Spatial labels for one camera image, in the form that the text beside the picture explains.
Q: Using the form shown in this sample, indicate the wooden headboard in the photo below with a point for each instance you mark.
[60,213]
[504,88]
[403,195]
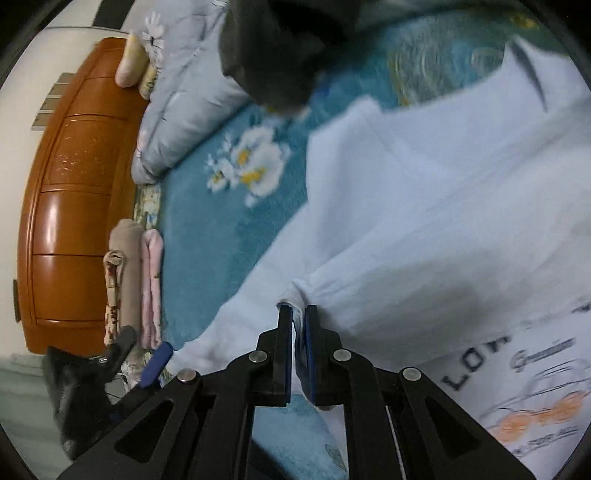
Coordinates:
[74,221]

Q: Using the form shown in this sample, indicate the grey floral quilt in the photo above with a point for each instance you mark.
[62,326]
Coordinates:
[184,101]

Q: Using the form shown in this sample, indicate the beige folded cloth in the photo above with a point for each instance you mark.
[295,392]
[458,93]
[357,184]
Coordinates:
[130,277]

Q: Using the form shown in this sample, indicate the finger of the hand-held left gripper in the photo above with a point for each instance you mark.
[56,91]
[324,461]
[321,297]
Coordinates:
[158,362]
[121,345]

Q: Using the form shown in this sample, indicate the pink folded cloth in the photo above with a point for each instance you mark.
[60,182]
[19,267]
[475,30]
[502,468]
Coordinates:
[152,286]

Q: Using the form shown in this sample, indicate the dark grey cloth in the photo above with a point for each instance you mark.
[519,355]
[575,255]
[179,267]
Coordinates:
[277,55]

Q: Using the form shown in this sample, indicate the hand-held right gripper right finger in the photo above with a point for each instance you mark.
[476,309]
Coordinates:
[310,360]

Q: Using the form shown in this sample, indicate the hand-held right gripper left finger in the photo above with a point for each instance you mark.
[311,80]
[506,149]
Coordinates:
[285,355]

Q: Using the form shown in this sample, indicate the blue floral blanket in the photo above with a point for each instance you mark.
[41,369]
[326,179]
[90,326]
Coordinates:
[207,240]

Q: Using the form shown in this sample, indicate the white printed sweatshirt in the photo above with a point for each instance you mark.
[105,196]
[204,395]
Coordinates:
[415,207]

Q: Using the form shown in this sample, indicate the printed folded cloth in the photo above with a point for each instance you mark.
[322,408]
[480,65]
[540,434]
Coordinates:
[111,295]

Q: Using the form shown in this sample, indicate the printed pillow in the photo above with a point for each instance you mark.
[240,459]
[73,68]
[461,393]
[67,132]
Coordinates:
[148,82]

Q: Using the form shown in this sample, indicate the cream pillow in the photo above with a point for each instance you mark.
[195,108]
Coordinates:
[130,62]

